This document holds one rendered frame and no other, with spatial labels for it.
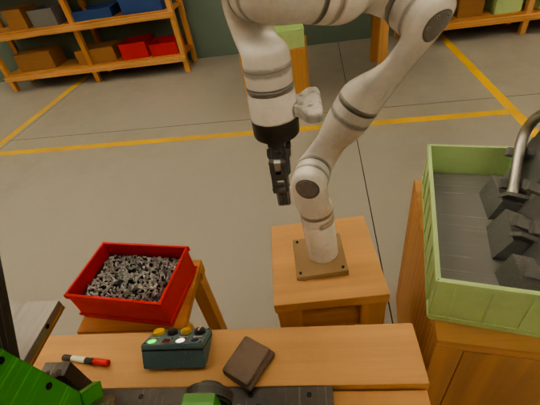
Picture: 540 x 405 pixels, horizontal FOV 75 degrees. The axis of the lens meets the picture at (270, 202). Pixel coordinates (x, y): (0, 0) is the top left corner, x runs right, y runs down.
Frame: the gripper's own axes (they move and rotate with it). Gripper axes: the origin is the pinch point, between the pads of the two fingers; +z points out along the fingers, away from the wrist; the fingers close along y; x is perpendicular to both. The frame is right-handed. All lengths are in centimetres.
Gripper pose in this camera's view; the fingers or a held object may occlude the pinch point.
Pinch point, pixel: (284, 186)
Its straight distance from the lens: 64.0
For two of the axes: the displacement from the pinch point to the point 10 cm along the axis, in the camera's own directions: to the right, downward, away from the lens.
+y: -0.4, 6.5, -7.6
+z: 1.4, 7.6, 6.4
